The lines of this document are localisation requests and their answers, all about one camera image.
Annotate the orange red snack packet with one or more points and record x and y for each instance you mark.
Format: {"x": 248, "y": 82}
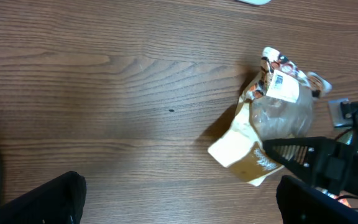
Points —
{"x": 343, "y": 201}

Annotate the white barcode scanner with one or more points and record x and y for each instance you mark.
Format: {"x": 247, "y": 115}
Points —
{"x": 255, "y": 2}

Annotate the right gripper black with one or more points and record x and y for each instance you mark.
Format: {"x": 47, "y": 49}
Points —
{"x": 322, "y": 162}

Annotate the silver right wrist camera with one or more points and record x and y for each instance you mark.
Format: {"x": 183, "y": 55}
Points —
{"x": 337, "y": 117}

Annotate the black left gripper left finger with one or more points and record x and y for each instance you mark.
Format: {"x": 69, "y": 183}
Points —
{"x": 60, "y": 200}

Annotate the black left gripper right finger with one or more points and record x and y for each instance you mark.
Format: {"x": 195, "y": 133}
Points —
{"x": 300, "y": 204}

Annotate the brown white snack pouch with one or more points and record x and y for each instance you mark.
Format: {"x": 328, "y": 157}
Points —
{"x": 278, "y": 103}

